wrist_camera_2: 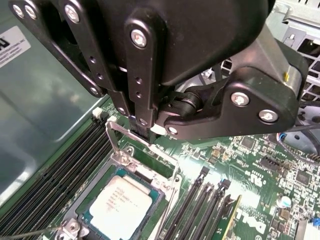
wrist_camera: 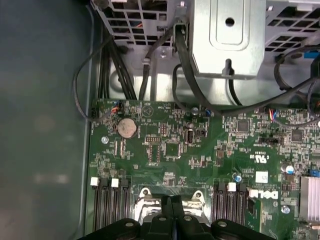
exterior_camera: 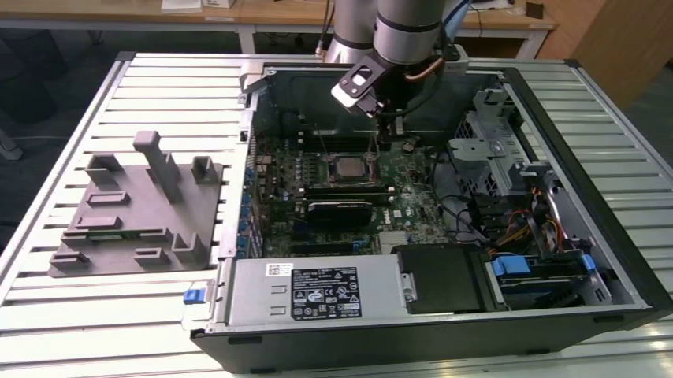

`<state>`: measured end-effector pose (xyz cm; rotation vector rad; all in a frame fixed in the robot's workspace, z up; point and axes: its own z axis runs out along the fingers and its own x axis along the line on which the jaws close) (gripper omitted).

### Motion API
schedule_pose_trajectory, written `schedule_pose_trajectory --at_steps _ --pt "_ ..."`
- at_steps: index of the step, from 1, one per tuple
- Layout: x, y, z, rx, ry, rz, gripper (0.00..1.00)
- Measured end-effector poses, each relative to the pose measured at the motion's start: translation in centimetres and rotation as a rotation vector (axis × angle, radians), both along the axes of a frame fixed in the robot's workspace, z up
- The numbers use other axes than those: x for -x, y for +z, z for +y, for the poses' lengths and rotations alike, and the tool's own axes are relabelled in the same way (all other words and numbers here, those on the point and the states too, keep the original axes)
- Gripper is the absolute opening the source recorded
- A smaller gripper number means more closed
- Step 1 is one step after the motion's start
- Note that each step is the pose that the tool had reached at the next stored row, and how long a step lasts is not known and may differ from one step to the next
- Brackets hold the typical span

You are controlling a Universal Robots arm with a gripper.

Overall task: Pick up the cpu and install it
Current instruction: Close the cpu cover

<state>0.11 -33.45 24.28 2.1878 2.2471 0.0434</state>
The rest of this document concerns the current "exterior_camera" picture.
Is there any silver CPU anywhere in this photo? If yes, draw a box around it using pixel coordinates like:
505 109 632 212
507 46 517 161
334 156 369 179

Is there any CPU socket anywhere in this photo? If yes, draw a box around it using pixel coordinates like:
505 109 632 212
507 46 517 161
325 151 380 187

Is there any metal drive cage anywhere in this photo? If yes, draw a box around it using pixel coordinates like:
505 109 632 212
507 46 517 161
445 88 533 198

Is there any green motherboard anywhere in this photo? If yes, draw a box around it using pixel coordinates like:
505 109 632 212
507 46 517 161
246 129 479 257

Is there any black graphics card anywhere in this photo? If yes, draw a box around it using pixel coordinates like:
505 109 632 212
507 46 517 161
306 199 374 230

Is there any silver finned heatsink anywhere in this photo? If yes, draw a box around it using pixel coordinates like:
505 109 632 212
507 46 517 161
378 231 413 250

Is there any wooden desk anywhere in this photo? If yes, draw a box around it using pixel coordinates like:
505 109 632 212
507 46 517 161
0 0 559 60

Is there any black expansion slot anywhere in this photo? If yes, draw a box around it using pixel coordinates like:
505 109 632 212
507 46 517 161
289 240 369 255

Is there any wooden cabinet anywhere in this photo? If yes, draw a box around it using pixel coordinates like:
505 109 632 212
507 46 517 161
536 0 673 109

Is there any white paper sheet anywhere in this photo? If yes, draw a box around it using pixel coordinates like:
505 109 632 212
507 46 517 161
161 0 205 13

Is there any black plastic shroud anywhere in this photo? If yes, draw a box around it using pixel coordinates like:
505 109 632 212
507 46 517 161
392 243 500 315

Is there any hard disk in blue carrier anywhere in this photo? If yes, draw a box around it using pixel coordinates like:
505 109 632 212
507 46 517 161
488 254 593 312

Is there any grey parts rack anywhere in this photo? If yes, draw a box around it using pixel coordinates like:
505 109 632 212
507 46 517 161
47 130 234 279

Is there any silver power supply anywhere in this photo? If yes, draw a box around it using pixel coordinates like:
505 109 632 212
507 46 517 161
224 254 410 328

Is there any green RAM stick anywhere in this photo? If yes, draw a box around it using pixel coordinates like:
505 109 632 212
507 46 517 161
87 230 170 240

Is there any black PC case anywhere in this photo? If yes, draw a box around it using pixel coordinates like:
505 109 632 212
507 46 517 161
181 61 673 375

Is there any black office chair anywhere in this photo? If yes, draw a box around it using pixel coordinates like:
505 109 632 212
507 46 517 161
0 27 73 127

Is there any pale grey furniture foot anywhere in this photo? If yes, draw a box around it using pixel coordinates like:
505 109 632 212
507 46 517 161
0 128 23 161

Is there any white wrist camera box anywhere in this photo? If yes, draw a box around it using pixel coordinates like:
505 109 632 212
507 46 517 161
329 54 394 120

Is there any small wrist camera box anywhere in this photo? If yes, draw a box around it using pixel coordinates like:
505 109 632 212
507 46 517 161
444 43 471 76

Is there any hanging cable with metal plug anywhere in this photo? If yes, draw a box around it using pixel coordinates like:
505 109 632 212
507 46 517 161
314 0 338 56

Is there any black cable loop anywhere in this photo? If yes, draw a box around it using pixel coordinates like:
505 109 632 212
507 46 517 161
430 147 496 247

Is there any coloured power wire bundle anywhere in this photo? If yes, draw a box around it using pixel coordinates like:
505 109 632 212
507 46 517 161
487 187 567 255

